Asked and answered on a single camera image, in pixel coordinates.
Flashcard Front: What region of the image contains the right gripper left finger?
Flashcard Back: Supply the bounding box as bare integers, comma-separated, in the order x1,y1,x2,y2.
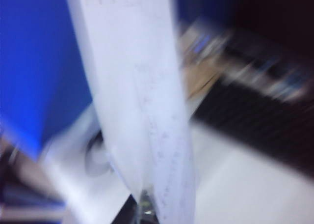
110,194,142,224

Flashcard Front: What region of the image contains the white wrinkled printed paper sheet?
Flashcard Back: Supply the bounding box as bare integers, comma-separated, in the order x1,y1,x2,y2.
64,0,198,224

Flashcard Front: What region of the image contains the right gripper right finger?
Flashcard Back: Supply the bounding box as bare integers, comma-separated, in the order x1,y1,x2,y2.
138,189,160,224

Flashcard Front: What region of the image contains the black flat rectangular object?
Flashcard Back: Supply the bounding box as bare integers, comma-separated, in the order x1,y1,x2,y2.
190,81,314,178

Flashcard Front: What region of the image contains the blue panel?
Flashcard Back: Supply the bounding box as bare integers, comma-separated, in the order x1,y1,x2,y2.
0,0,100,161

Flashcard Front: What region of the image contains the brown cardboard box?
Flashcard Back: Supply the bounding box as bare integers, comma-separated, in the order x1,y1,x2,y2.
178,20,230,102

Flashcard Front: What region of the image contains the white round device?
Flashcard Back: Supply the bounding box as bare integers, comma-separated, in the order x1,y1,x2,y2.
44,102,131,211

